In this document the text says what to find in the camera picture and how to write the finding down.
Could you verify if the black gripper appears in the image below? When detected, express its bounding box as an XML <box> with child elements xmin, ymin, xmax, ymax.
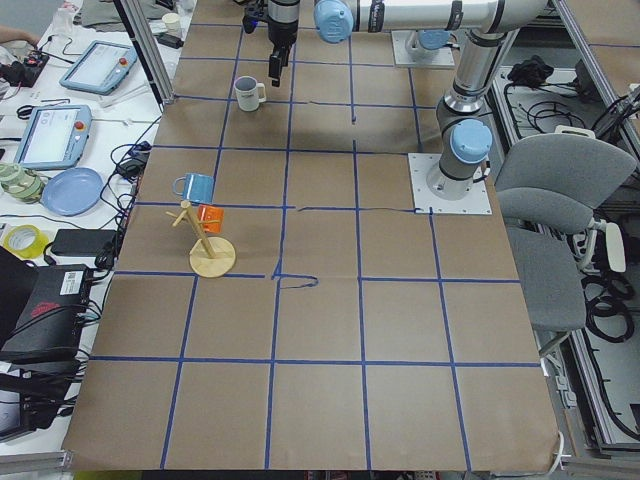
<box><xmin>267</xmin><ymin>0</ymin><xmax>299</xmax><ymax>87</ymax></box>

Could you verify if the white mug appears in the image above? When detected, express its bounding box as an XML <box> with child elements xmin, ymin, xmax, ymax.
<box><xmin>234</xmin><ymin>76</ymin><xmax>266</xmax><ymax>112</ymax></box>

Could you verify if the orange cup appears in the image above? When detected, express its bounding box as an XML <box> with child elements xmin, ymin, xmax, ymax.
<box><xmin>197</xmin><ymin>204</ymin><xmax>224</xmax><ymax>234</ymax></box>

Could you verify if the blue mug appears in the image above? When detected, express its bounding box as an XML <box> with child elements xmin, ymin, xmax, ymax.
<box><xmin>172</xmin><ymin>173</ymin><xmax>214</xmax><ymax>204</ymax></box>

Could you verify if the upper teach pendant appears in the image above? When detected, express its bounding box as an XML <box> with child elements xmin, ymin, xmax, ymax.
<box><xmin>59</xmin><ymin>41</ymin><xmax>138</xmax><ymax>95</ymax></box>

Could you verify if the teach pendant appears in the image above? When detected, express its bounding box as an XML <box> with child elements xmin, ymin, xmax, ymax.
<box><xmin>59</xmin><ymin>41</ymin><xmax>138</xmax><ymax>95</ymax></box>
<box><xmin>14</xmin><ymin>105</ymin><xmax>93</xmax><ymax>171</ymax></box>

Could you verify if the wooden mug tree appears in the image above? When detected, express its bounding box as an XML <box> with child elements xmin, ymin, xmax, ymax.
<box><xmin>167</xmin><ymin>200</ymin><xmax>236</xmax><ymax>278</ymax></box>

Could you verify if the lower teach pendant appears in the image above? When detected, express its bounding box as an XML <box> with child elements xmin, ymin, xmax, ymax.
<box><xmin>14</xmin><ymin>105</ymin><xmax>93</xmax><ymax>171</ymax></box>

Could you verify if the blue plate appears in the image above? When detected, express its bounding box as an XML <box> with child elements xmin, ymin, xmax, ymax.
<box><xmin>41</xmin><ymin>167</ymin><xmax>104</xmax><ymax>216</ymax></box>

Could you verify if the black power adapter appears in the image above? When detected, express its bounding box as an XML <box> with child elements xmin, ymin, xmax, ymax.
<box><xmin>51</xmin><ymin>229</ymin><xmax>116</xmax><ymax>257</ymax></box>

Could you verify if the grey office chair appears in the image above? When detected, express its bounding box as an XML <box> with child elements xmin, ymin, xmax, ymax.
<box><xmin>495</xmin><ymin>133</ymin><xmax>637</xmax><ymax>356</ymax></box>

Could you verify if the yellow tape roll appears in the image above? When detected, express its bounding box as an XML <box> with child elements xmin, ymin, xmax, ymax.
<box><xmin>3</xmin><ymin>225</ymin><xmax>49</xmax><ymax>260</ymax></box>

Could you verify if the black computer box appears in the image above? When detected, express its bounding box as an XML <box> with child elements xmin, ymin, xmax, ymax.
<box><xmin>1</xmin><ymin>261</ymin><xmax>91</xmax><ymax>363</ymax></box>

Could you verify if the aluminium frame post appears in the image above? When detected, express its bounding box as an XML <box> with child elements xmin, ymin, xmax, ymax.
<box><xmin>113</xmin><ymin>0</ymin><xmax>175</xmax><ymax>105</ymax></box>

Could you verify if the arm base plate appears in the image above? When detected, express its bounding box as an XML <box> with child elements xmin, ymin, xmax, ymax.
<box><xmin>408</xmin><ymin>153</ymin><xmax>492</xmax><ymax>215</ymax></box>
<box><xmin>391</xmin><ymin>29</ymin><xmax>456</xmax><ymax>70</ymax></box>

